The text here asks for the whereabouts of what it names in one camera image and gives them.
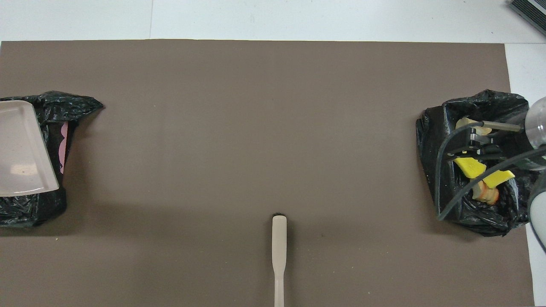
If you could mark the pink plastic bin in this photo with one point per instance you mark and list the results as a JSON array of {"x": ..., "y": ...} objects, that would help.
[{"x": 64, "y": 145}]

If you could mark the small yellow sponge piece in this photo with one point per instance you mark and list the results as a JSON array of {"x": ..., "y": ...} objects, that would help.
[{"x": 500, "y": 178}]

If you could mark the brown table mat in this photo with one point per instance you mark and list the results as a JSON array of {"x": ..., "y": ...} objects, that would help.
[{"x": 273, "y": 128}]

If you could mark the pale croissant piece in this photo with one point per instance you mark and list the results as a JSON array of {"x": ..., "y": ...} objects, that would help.
[{"x": 463, "y": 123}]

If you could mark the beige plastic dustpan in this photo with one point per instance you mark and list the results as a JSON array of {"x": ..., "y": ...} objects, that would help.
[{"x": 21, "y": 153}]

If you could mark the black ribbed device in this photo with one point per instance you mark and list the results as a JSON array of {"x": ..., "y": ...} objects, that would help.
[{"x": 531, "y": 10}]

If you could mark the black trash bag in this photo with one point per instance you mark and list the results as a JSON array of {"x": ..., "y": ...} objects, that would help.
[
  {"x": 55, "y": 106},
  {"x": 428, "y": 170}
]

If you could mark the orange striped croissant piece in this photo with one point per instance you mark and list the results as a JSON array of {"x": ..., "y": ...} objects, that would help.
[{"x": 486, "y": 194}]

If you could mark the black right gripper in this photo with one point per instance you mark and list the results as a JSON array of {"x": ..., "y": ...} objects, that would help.
[{"x": 514, "y": 145}]

